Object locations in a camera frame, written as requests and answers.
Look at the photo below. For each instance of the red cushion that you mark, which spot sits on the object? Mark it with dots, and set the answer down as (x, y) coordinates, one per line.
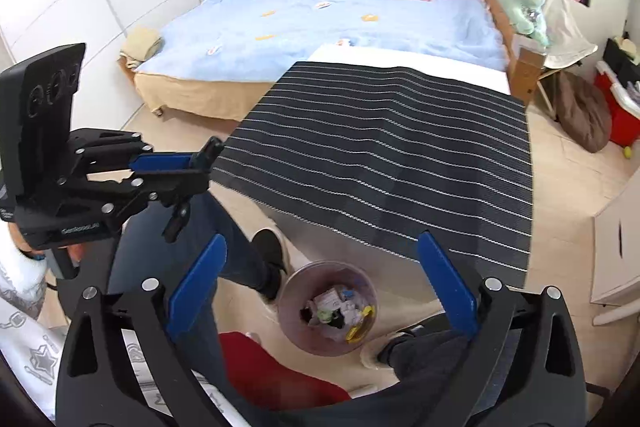
(270, 372)

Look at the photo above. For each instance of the beige folded cloth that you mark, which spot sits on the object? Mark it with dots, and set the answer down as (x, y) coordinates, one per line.
(142, 44)

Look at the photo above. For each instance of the white drawer cabinet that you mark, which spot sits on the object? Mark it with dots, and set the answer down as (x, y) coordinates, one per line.
(620, 252)

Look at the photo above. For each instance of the yellow plastic hair clip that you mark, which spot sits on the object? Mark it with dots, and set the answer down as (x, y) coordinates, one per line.
(361, 327)

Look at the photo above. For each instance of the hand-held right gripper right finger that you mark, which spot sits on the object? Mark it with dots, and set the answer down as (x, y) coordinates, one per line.
(447, 287)

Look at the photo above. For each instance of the blue printed blanket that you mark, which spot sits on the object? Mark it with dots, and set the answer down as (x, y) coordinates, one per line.
(300, 27)

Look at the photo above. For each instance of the red storage box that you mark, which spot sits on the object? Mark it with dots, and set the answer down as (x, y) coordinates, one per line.
(622, 117)

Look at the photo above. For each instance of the straw hat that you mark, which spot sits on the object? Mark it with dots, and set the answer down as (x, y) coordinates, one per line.
(625, 46)

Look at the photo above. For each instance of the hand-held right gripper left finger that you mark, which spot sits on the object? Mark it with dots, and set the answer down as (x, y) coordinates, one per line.
(195, 287)

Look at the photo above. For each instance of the pink waste bin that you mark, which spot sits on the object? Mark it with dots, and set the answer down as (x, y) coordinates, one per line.
(295, 307)

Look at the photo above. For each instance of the person's left leg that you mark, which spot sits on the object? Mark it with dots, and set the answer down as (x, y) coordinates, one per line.
(235, 242)

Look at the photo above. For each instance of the black storage boxes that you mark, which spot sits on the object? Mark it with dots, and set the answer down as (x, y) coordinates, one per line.
(620, 62)

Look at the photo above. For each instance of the wooden bed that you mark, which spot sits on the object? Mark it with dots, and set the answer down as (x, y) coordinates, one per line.
(190, 94)

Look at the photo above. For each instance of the green white wad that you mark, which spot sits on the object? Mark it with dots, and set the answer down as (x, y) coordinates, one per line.
(325, 317)

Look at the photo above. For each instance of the person's left hand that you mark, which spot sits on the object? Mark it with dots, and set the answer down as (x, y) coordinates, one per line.
(75, 254)

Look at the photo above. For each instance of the large teal plush toy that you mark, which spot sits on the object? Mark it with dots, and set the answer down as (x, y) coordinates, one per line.
(522, 2)

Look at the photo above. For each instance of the brown bean bag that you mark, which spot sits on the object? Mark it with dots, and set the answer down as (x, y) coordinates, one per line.
(582, 112)

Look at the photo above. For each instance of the person's white printed shirt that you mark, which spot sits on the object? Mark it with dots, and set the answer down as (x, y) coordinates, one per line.
(30, 357)

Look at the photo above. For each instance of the black striped mat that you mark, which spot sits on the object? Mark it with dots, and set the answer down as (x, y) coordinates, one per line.
(375, 147)

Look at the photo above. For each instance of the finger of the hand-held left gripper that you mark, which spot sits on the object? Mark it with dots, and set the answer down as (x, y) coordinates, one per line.
(165, 188)
(160, 162)

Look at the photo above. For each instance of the dark slipper beige trim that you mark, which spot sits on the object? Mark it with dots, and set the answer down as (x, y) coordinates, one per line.
(372, 357)
(270, 252)

